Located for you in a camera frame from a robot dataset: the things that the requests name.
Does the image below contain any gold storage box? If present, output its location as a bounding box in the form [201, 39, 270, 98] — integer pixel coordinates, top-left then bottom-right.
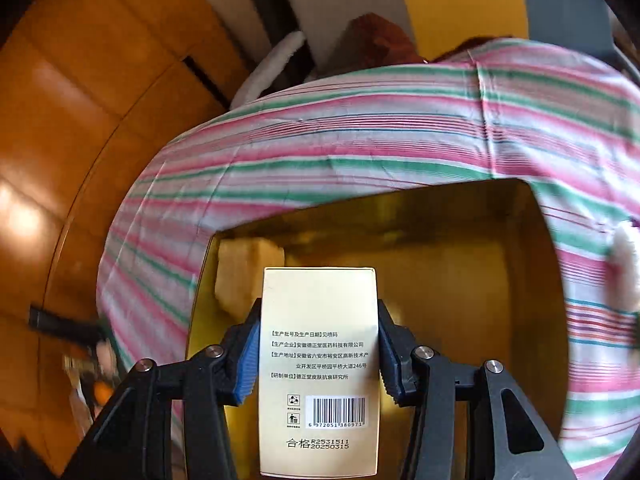
[186, 179, 568, 479]

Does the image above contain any gold printed carton box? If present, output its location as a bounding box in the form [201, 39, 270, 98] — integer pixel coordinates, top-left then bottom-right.
[258, 268, 380, 479]

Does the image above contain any brown plush pillow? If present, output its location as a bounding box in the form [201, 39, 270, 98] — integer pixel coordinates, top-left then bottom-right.
[318, 13, 425, 76]

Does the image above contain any white metal bed rail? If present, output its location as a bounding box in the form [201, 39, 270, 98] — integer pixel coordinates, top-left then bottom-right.
[230, 30, 306, 110]

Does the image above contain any yellow sponge block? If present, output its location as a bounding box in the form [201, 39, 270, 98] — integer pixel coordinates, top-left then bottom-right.
[215, 238, 285, 322]

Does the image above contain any wooden wardrobe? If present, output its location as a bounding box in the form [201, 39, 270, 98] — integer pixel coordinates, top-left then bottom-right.
[1, 0, 247, 471]

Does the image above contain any striped bed sheet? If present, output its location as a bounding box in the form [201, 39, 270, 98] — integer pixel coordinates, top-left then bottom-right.
[96, 39, 639, 479]

